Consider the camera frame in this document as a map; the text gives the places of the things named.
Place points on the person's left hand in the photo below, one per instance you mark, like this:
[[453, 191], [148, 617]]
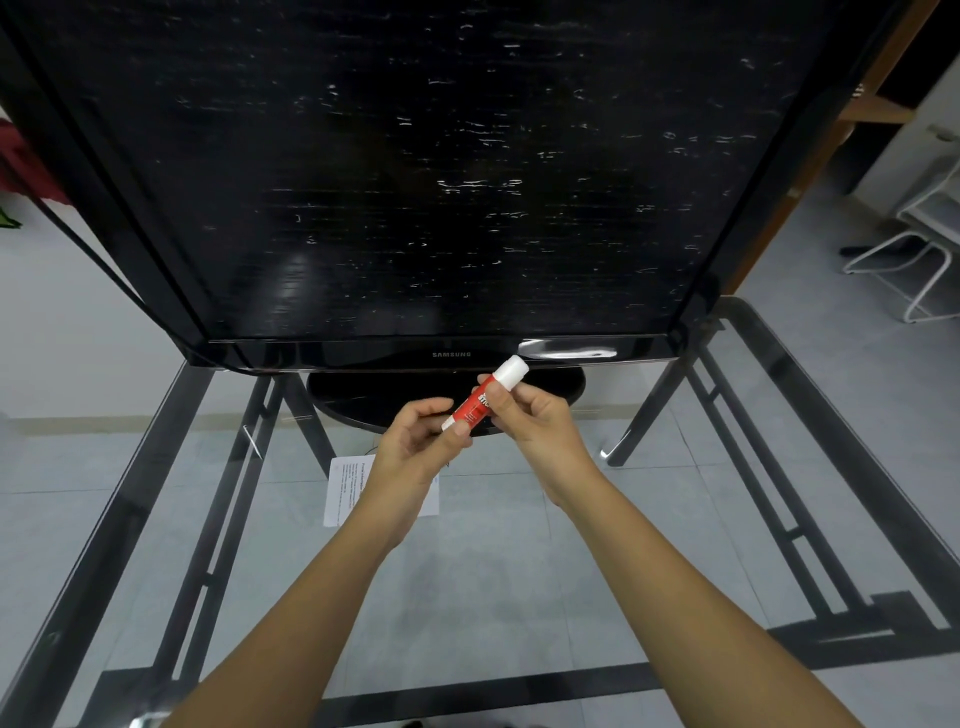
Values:
[[405, 457]]

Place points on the person's right hand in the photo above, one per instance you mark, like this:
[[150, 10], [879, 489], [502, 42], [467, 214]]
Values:
[[551, 442]]

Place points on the person's right thumb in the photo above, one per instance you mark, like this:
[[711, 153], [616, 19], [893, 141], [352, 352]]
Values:
[[506, 411]]

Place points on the person's left thumb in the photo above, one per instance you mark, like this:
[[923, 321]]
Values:
[[431, 409]]

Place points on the red and white glue stick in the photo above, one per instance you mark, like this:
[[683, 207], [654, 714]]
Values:
[[484, 394]]

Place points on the person's right forearm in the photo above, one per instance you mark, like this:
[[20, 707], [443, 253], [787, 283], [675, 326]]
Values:
[[697, 615]]

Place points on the person's left forearm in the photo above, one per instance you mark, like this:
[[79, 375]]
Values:
[[285, 637]]

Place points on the black oval monitor stand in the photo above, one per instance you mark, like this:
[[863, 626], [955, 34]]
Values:
[[442, 394]]

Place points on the white printed paper sheet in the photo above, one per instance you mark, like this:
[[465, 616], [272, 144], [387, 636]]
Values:
[[345, 487]]

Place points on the black flat screen monitor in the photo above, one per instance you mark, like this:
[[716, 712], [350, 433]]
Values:
[[420, 172]]

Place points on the white metal chair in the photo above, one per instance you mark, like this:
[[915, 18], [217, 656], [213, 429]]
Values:
[[911, 240]]

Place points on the red cloth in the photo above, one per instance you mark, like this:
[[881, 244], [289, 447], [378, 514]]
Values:
[[22, 169]]

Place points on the glass table with black frame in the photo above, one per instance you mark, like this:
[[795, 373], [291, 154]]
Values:
[[480, 525]]

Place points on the wooden shelf frame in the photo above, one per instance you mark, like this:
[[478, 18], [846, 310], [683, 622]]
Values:
[[840, 120]]

